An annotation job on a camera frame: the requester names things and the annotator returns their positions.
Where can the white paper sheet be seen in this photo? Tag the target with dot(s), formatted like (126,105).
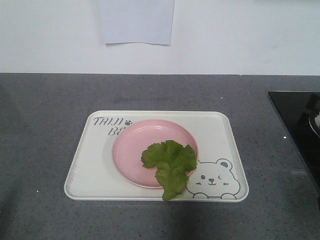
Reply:
(136,21)

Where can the black glass cooktop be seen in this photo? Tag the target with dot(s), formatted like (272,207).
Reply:
(300,113)

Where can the cream bear serving tray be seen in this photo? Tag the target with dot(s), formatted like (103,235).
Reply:
(218,177)

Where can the green lettuce leaf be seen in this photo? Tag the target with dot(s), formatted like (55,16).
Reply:
(173,162)

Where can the pink round plate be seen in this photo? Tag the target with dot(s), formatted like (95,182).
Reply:
(128,148)

